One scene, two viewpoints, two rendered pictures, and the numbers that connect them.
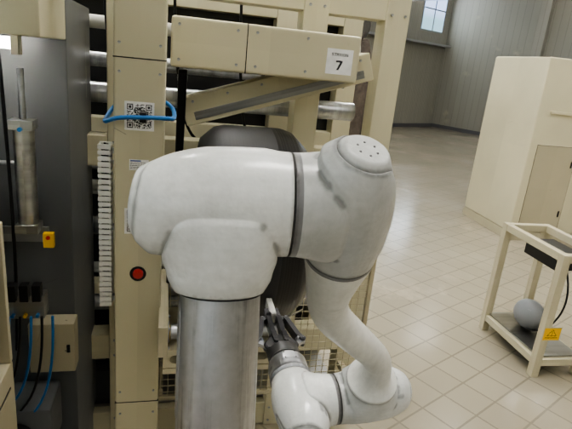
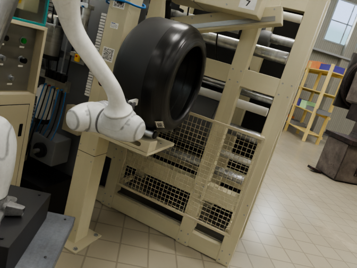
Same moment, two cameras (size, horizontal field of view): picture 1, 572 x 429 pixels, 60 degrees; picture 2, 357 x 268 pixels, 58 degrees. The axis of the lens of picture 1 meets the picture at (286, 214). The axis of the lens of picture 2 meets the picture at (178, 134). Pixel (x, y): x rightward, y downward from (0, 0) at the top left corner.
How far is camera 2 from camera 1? 1.07 m
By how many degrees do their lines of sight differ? 32
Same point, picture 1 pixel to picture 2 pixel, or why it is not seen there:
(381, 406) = (111, 120)
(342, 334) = (74, 43)
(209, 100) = (182, 20)
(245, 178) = not seen: outside the picture
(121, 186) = (104, 34)
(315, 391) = (90, 105)
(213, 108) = not seen: hidden behind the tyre
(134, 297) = (98, 94)
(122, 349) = not seen: hidden behind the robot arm
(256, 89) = (207, 18)
